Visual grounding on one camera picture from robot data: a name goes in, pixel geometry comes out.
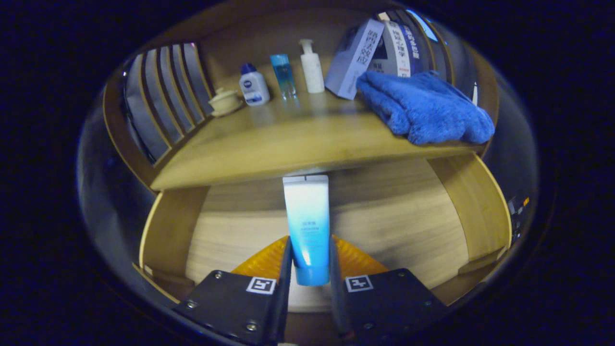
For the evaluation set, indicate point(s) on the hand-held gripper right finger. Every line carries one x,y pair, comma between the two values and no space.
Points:
335,307

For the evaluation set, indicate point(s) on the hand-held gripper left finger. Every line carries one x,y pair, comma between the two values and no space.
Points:
286,307

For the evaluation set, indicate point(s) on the blue and white tube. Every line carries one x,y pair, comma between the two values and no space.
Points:
307,216

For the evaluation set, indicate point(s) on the wooden drawer with black knob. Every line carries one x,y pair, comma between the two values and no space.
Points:
394,226

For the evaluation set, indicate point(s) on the wooden countertop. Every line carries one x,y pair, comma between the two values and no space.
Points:
288,139

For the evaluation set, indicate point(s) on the black device with orange tip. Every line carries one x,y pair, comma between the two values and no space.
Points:
516,206

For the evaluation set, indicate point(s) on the beige lidded teacup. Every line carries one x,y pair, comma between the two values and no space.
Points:
225,102

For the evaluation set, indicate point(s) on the blue towel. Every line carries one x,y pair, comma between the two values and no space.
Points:
423,108

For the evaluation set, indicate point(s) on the white bottle with blue cap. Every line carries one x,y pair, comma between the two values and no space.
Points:
253,89

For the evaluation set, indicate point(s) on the clear blue bottle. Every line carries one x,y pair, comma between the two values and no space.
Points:
283,74

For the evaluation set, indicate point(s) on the white pump bottle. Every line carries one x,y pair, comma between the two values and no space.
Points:
312,69

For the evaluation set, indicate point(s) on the black backdrop cloth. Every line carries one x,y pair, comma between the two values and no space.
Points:
139,110

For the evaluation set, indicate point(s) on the lavender book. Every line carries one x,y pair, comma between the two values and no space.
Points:
353,60

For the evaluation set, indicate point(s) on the white book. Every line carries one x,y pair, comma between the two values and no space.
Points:
396,50

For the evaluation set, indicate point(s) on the dark blue book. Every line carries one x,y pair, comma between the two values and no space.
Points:
414,43

